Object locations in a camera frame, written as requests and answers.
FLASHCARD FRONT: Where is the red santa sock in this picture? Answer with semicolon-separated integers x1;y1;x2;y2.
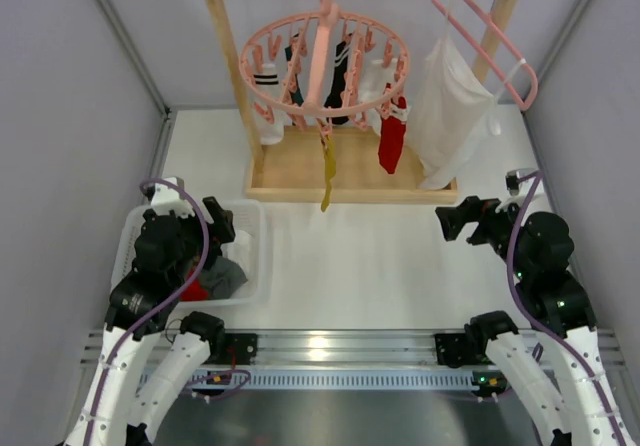
378;96;410;175

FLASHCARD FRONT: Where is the mustard yellow sock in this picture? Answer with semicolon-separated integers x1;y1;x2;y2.
320;135;337;212

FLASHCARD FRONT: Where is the dark green sock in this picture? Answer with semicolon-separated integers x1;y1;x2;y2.
284;33;304;106

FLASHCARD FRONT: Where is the pink round clip hanger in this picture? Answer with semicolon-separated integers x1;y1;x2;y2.
237;0;410;135

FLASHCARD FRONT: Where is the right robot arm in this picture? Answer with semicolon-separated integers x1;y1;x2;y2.
435;196;634;445

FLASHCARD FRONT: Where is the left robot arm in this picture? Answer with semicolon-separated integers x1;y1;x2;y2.
64;196;235;445

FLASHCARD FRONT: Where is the white garment on hanger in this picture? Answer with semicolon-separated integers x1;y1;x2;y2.
406;36;501;190

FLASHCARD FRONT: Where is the pink clothes hanger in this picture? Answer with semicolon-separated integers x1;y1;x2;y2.
430;0;539;112

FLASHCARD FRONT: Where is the grey sock in basket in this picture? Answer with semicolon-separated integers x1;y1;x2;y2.
199;256;248;300

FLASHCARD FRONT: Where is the white cloth in basket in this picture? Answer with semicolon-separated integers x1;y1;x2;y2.
223;230;255;277

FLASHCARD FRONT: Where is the white plastic basket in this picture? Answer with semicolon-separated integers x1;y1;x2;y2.
111;199;270;311

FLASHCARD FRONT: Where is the red sock in basket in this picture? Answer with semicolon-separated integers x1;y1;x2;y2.
180;277;210;302

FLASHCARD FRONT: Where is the wooden clothes rack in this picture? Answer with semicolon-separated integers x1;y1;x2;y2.
205;0;517;205

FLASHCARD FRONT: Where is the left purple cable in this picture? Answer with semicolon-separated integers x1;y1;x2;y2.
80;178;252;446

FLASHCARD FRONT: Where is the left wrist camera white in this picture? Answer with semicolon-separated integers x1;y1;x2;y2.
143;177;195;219

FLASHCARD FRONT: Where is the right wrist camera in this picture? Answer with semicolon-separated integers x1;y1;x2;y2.
505;168;539;197

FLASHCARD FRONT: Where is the aluminium mounting rail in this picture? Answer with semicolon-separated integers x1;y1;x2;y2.
79;329;627;393

